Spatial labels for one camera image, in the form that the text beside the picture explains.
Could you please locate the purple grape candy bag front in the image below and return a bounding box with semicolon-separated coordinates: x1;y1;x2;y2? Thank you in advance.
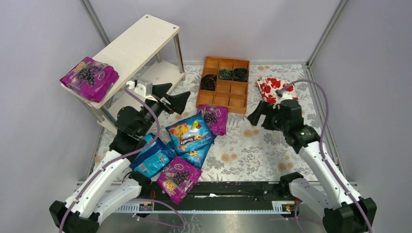
156;157;202;204

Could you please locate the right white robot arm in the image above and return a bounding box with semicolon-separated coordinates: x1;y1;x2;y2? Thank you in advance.
247;100;377;233

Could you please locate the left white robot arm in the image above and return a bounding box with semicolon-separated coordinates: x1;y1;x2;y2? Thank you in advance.
49;83;190;233

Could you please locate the blue fruit candy bag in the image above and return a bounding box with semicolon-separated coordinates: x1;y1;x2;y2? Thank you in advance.
166;113;214;155

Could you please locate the white two-tier shelf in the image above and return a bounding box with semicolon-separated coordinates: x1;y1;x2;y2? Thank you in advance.
79;15;186;133

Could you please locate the blue candy bag underneath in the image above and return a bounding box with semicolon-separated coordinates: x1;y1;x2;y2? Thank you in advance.
163;135;217;169

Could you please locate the purple grape candy bag stack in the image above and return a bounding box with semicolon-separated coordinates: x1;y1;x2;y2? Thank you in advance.
60;57;119;102

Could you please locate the red floral folded cloth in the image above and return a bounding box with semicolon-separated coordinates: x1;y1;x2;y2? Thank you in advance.
255;77;298;103

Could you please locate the black rolled item left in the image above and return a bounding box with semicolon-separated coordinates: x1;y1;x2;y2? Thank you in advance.
200;74;217;91

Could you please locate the black rolled item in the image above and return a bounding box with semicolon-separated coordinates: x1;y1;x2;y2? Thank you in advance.
200;74;217;91
232;67;249;83

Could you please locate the black rolled item right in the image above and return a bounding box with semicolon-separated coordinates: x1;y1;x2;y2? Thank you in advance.
232;67;249;83

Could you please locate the floral table mat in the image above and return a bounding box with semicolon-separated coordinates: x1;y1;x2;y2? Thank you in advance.
91;64;323;182

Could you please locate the orange wooden compartment tray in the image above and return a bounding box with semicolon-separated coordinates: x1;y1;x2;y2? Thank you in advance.
196;56;250;114

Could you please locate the dark green rolled item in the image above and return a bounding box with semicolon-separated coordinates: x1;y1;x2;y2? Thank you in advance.
218;69;233;81

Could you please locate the teal blue snack bag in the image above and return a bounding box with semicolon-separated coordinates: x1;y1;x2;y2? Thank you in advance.
130;138;177;178

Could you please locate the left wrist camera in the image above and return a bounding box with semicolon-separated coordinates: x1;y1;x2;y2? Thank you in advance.
126;79;155;101

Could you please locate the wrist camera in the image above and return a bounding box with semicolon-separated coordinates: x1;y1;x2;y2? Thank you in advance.
126;79;155;101
274;90;292;108

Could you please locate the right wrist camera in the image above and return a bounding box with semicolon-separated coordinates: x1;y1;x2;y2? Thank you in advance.
274;90;292;108

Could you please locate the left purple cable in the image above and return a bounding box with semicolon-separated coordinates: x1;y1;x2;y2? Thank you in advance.
58;84;186;233

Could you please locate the purple cable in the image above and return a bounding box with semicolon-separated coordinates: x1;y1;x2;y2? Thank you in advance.
276;79;374;233
58;84;186;233

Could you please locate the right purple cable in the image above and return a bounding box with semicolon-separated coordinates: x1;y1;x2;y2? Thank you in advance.
276;79;374;233

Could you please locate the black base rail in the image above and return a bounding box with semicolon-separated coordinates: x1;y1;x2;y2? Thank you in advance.
130;182;298;215

